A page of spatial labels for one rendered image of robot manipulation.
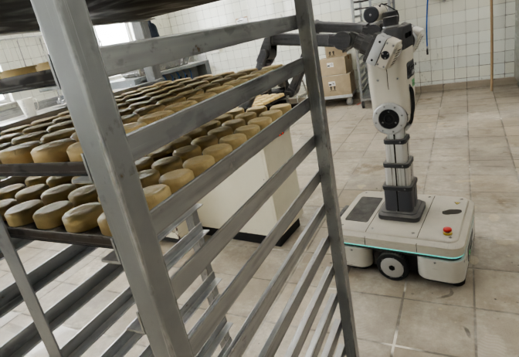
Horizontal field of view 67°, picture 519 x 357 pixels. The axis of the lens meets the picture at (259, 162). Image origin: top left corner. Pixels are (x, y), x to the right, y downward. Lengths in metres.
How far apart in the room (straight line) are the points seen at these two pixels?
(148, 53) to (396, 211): 1.87
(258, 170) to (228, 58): 5.03
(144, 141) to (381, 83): 1.59
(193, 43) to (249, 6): 6.42
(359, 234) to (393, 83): 0.77
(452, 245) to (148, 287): 1.73
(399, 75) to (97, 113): 1.66
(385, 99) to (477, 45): 4.36
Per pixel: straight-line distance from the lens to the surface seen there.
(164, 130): 0.48
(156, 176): 0.60
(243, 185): 2.45
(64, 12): 0.37
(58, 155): 0.50
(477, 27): 6.23
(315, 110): 0.92
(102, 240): 0.47
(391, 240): 2.07
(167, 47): 0.50
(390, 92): 1.94
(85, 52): 0.37
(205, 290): 1.31
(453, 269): 2.08
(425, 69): 6.31
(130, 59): 0.45
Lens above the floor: 1.32
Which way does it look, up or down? 18 degrees down
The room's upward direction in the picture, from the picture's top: 11 degrees counter-clockwise
